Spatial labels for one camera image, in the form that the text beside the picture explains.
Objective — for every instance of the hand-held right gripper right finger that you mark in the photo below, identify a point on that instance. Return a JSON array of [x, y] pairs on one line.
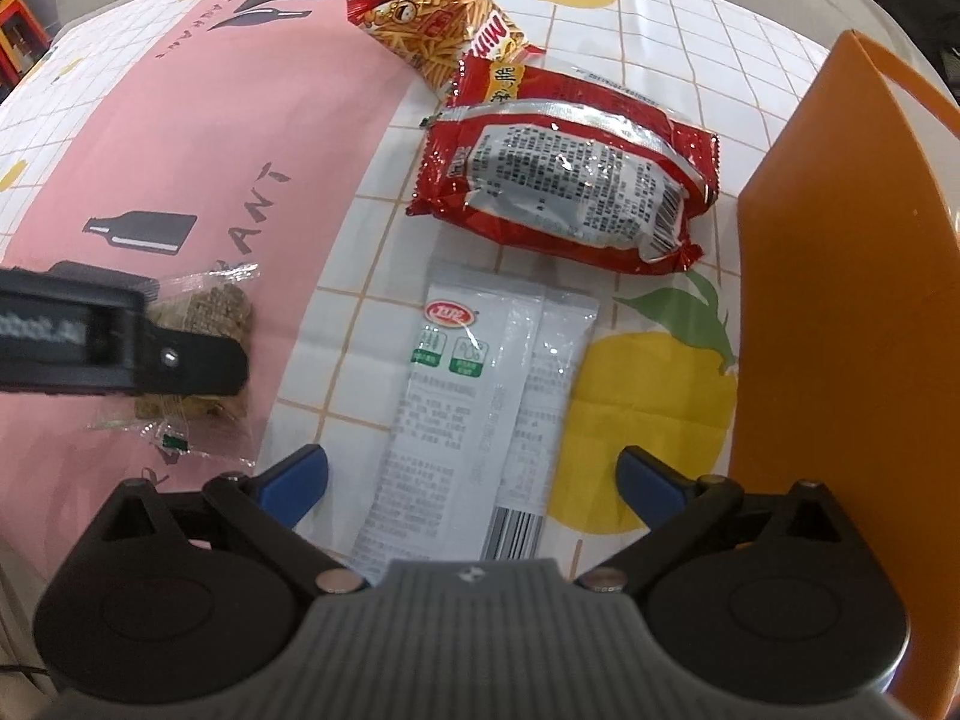
[[649, 484]]

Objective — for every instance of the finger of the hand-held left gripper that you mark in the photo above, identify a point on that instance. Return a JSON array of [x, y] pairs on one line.
[[202, 367]]

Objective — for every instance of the dark grain bar clear packet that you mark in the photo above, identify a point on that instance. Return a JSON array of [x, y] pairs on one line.
[[217, 300]]

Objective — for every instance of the black backpack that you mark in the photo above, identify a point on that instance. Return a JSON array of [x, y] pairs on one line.
[[922, 22]]

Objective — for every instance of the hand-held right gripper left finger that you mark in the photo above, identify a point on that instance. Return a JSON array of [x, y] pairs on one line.
[[296, 484]]

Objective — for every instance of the long white snack packet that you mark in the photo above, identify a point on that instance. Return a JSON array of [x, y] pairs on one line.
[[450, 405]]

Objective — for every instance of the orange cardboard box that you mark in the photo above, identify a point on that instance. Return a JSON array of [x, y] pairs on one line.
[[840, 277]]

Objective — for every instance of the pink lemon print tablecloth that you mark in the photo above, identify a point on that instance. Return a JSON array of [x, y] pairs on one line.
[[225, 127]]

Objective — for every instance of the red snack packet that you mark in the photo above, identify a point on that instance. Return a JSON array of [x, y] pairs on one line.
[[562, 165]]

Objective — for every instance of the orange red cabinet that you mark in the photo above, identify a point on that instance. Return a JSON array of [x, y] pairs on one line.
[[22, 30]]

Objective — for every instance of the red yellow stick snack bag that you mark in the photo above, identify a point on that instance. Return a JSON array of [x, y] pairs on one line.
[[427, 22]]

